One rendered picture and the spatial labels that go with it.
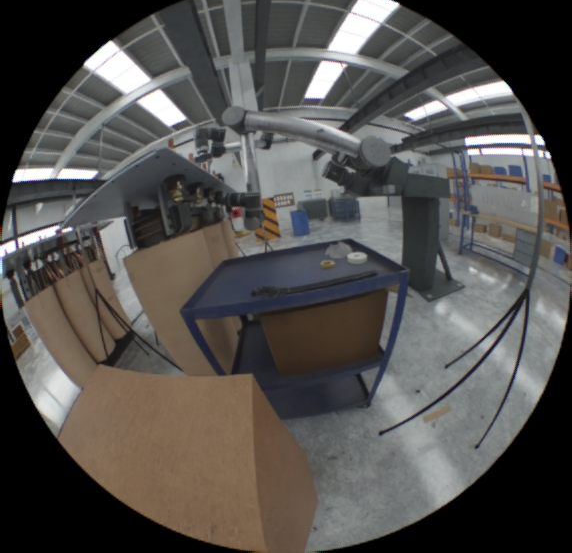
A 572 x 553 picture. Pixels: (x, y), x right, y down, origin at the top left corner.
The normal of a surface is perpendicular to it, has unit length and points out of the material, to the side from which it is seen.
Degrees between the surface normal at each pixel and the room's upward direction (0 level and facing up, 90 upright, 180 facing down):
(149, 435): 0
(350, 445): 0
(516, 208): 90
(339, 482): 0
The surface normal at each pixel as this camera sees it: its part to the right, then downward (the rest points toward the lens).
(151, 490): -0.17, -0.92
